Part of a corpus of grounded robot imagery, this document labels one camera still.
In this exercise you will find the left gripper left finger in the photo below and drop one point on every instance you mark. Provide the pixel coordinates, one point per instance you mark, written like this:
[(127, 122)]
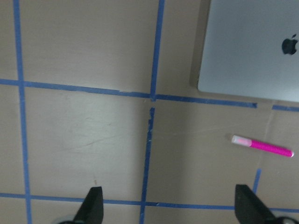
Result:
[(91, 210)]

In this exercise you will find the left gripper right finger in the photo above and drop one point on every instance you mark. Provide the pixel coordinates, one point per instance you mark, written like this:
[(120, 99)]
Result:
[(249, 209)]

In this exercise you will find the pink marker pen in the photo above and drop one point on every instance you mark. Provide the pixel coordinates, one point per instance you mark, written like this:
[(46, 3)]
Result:
[(242, 141)]

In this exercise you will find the silver closed laptop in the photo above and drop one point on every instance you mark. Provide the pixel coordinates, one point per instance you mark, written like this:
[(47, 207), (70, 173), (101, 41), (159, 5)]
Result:
[(251, 49)]

